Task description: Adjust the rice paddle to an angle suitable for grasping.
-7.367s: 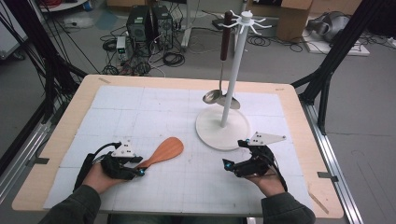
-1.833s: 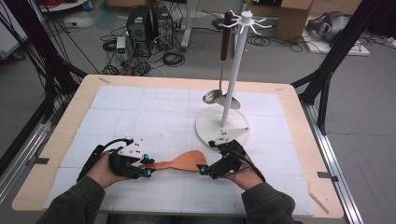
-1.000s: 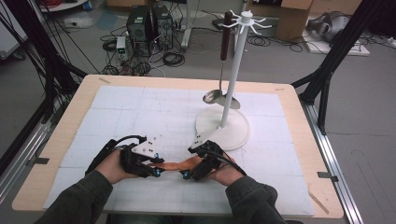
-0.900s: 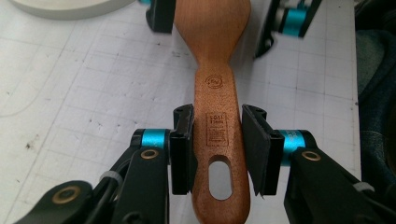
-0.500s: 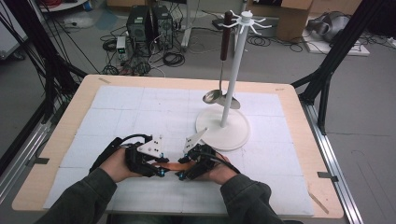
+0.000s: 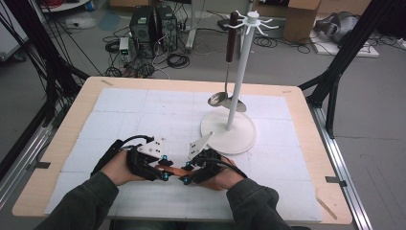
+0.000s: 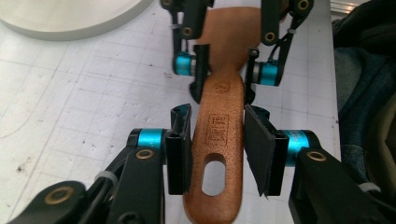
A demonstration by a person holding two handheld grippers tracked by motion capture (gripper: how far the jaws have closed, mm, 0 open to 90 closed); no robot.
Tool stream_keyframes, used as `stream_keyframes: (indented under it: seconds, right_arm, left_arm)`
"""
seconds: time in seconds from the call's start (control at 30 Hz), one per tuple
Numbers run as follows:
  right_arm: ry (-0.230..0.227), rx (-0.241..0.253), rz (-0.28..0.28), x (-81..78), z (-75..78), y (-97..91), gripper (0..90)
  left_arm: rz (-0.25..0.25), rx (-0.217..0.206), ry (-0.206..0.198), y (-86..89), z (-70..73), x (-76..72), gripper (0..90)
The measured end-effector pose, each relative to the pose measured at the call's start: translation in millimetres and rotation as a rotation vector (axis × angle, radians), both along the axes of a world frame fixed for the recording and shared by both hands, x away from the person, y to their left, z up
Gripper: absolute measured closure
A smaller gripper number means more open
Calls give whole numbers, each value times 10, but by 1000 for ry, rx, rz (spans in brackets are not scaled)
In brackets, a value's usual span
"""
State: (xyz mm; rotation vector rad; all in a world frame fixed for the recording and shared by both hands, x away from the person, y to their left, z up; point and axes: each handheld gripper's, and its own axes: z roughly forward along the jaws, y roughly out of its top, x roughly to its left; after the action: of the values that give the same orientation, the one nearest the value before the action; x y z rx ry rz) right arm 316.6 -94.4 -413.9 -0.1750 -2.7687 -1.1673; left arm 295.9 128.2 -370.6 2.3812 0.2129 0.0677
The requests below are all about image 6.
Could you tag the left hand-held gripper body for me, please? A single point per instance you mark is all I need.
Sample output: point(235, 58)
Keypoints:
point(143, 164)

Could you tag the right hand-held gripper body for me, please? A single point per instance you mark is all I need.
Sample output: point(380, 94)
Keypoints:
point(206, 166)

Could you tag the wooden spatula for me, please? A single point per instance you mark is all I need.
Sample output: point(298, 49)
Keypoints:
point(177, 171)

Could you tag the white utensil rack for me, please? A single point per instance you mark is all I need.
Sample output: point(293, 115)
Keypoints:
point(237, 137)

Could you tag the steel turner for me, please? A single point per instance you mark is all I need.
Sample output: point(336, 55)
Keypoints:
point(241, 107)

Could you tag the person's left hand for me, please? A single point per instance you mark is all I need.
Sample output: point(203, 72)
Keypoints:
point(119, 171)

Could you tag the person's right hand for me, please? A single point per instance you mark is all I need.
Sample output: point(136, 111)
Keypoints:
point(228, 179)

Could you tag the white grid mat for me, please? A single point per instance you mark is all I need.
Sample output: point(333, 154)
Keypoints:
point(134, 111)

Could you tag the grey power supply box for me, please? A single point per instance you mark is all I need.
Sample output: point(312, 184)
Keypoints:
point(124, 48)

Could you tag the black computer tower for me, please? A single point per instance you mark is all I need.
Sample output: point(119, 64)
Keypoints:
point(142, 24)
point(166, 27)

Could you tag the white stand pole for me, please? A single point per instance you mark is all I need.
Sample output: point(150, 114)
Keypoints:
point(192, 25)

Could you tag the black flat device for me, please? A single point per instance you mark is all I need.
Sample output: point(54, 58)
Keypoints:
point(223, 25)

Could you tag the cardboard box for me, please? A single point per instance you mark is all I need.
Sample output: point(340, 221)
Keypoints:
point(300, 22)

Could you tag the grey bag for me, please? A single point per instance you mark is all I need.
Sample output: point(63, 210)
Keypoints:
point(340, 27)

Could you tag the white flat board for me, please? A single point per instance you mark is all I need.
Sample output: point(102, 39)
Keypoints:
point(367, 52)

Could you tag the aluminium rail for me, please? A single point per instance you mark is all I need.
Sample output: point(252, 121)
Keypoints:
point(338, 159)
point(22, 156)

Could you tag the black metal frame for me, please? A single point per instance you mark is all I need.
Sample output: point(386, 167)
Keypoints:
point(351, 48)
point(48, 64)

